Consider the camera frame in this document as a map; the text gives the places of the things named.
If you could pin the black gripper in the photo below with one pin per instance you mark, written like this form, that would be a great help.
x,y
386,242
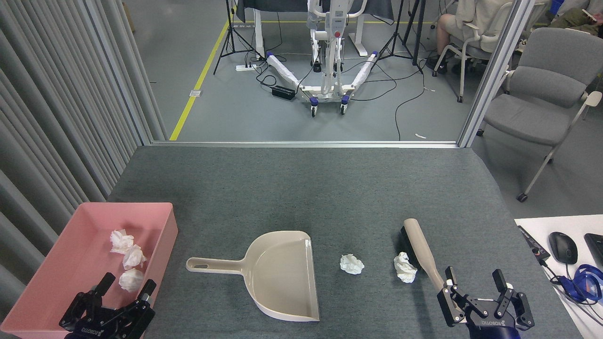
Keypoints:
x,y
492,327
89,330

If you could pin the beige brush with black bristles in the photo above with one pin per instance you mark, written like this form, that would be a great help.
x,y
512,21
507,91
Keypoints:
x,y
421,247

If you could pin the white paper ball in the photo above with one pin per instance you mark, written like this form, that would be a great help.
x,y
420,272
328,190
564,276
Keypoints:
x,y
121,241
134,257
131,279
405,268
352,264

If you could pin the beige plastic dustpan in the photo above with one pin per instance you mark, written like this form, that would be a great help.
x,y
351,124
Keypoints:
x,y
282,278

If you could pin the pink plastic bin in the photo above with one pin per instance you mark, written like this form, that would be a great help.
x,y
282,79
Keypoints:
x,y
70,263

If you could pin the black flat device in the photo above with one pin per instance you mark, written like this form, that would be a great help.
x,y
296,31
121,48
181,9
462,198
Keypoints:
x,y
534,245

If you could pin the black computer mouse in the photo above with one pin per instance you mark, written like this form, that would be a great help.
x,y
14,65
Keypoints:
x,y
563,247

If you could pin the grey padded chair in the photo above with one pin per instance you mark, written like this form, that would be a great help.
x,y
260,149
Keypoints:
x,y
532,113

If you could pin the grey ribbed partition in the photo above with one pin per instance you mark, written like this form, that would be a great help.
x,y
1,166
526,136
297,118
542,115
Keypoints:
x,y
56,117

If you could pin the metal floor plate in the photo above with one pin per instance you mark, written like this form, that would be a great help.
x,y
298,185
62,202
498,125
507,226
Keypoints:
x,y
195,93

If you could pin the white office chair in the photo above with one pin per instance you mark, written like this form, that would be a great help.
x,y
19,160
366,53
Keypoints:
x,y
471,47

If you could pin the white power strip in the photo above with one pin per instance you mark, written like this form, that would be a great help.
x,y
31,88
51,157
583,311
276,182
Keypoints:
x,y
246,67

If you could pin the black tripod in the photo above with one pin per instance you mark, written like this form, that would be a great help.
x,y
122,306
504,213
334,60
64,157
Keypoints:
x,y
398,37
231,33

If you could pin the white stand on wheels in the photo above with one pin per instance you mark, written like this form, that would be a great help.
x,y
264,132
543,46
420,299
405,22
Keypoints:
x,y
327,56

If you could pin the person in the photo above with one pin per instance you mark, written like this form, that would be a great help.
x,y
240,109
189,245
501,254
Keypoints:
x,y
572,16

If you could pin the silver post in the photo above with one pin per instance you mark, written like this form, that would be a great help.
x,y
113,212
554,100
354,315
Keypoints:
x,y
494,70

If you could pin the silver table edge rail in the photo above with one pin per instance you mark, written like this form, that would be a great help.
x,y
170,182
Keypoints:
x,y
306,144

